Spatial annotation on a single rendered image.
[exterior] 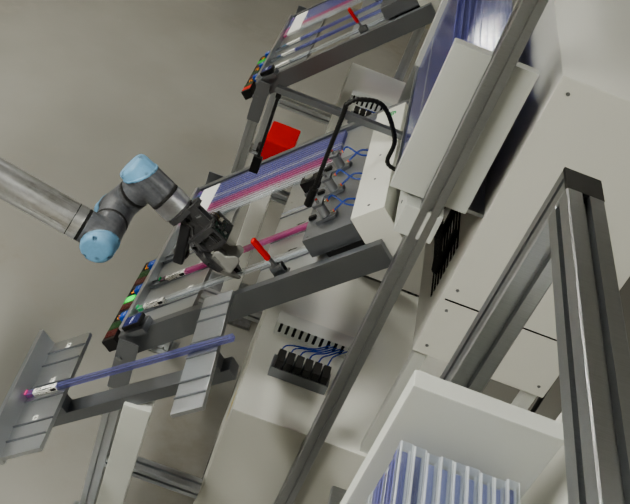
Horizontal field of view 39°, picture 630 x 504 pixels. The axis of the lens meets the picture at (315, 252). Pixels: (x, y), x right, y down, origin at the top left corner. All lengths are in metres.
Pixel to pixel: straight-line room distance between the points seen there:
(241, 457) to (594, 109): 1.27
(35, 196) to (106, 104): 2.46
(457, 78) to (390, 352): 1.13
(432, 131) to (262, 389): 0.93
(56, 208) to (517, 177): 0.94
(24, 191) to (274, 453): 0.92
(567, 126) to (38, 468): 1.84
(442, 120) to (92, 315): 1.88
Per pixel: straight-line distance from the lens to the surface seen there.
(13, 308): 3.23
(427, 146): 1.70
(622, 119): 1.70
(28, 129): 4.09
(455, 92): 1.64
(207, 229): 1.99
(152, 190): 1.98
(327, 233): 1.90
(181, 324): 2.10
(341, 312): 2.62
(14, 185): 1.94
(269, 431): 2.27
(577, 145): 1.72
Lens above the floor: 2.28
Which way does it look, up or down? 37 degrees down
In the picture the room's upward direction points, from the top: 22 degrees clockwise
